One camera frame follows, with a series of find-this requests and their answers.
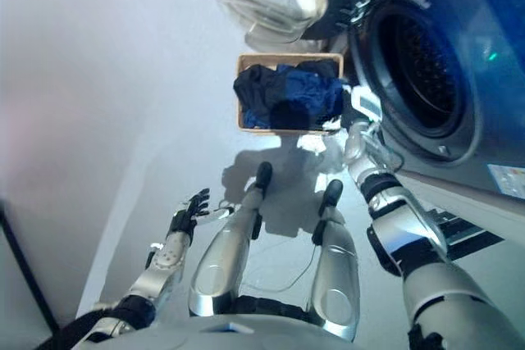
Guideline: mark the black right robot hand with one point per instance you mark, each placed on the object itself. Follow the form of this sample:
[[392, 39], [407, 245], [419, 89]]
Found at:
[[362, 105]]

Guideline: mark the white label sticker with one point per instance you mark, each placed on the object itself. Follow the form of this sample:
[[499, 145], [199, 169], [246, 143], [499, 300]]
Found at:
[[508, 178]]

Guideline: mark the beige laundry basket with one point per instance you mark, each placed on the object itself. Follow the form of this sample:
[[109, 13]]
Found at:
[[246, 64]]

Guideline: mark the grey robot torso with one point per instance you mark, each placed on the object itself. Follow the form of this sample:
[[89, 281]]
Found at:
[[229, 327]]

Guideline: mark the blue-grey front-load washing machine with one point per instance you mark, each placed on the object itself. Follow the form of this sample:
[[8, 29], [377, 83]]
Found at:
[[463, 51]]

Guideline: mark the silver robot leg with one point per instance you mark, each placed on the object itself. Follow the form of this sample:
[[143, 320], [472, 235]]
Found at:
[[223, 251], [336, 268]]

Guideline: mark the bright blue garment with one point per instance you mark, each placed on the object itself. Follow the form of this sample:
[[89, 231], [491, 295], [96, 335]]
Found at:
[[311, 89]]

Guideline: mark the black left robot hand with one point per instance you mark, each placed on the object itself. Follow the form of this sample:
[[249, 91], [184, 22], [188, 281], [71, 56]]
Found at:
[[189, 211]]

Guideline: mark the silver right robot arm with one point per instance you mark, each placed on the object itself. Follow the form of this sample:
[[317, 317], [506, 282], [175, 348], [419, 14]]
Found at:
[[414, 239]]

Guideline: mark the black garment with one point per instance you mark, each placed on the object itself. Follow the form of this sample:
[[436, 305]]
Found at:
[[318, 67]]

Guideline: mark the silver left robot leg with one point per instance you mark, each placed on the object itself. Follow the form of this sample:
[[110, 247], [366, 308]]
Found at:
[[223, 251]]

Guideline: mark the dark washing machine base grille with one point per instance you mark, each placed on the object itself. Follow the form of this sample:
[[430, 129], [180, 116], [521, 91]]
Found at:
[[459, 231]]

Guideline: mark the silver right robot leg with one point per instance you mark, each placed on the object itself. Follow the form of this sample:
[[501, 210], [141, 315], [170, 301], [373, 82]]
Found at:
[[336, 268]]

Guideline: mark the dark navy garment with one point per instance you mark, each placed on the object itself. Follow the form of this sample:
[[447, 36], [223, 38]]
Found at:
[[256, 92]]

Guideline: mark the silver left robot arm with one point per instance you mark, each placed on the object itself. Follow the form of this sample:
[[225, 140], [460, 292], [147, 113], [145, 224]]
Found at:
[[164, 262]]

